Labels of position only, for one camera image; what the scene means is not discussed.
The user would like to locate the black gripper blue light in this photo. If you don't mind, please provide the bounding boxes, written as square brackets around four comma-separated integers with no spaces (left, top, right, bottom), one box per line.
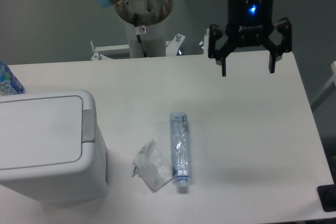
[207,0,292,77]

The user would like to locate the grey trash can push button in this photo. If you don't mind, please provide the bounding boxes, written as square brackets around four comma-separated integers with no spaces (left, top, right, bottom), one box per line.
[82,110,96,143]

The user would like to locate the white trash can lid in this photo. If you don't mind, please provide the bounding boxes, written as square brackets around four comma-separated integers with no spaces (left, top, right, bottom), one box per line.
[1,97,82,170]

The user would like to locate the white plastic trash can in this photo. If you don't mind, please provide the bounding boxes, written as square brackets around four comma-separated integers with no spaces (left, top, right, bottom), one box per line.
[1,90,109,203]

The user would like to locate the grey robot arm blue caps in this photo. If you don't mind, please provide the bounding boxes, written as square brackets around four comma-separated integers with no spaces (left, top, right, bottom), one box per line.
[96,0,292,76]

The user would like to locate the crushed clear plastic bottle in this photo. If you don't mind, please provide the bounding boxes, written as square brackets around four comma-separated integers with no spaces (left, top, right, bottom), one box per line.
[170,112,192,194]

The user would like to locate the crumpled clear plastic wrapper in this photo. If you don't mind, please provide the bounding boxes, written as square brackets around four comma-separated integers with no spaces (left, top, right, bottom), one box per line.
[131,139,172,192]

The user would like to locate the black clamp at table edge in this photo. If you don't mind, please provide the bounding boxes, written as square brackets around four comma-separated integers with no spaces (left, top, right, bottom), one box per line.
[317,184,335,212]

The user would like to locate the blue labelled water bottle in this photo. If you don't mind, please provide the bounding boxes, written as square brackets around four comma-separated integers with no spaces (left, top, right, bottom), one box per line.
[1,62,25,96]

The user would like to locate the white pedestal base frame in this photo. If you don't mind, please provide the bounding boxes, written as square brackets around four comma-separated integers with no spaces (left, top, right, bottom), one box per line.
[90,28,209,61]

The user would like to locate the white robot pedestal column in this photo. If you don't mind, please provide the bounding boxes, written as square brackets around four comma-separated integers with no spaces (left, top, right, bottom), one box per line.
[114,0,174,59]

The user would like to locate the white frame at right edge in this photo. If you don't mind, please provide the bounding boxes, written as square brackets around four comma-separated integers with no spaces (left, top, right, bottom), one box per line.
[310,61,335,111]

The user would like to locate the black cable on pedestal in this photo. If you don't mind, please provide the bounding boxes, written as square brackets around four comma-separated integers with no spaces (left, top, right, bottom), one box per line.
[133,13,148,58]

